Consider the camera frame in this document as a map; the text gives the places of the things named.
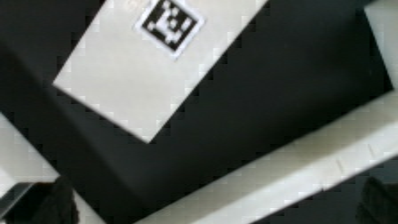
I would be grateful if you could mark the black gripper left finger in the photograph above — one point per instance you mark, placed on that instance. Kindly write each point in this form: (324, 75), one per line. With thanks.
(38, 203)

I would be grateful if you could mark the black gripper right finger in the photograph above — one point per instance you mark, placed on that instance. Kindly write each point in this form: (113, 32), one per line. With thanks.
(377, 208)

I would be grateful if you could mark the white cabinet drawer block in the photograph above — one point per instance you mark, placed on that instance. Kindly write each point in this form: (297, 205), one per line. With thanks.
(148, 50)

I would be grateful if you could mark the white cabinet body box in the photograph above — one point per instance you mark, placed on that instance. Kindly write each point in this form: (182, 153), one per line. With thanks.
(383, 16)

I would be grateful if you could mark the white left border rail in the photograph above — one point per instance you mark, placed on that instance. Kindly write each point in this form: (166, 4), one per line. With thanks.
(25, 168)

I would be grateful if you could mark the white border rail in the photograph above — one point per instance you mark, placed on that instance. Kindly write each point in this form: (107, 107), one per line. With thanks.
(25, 168)
(303, 169)

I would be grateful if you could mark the white front border rail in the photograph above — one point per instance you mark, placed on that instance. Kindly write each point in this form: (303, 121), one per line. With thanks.
(303, 169)

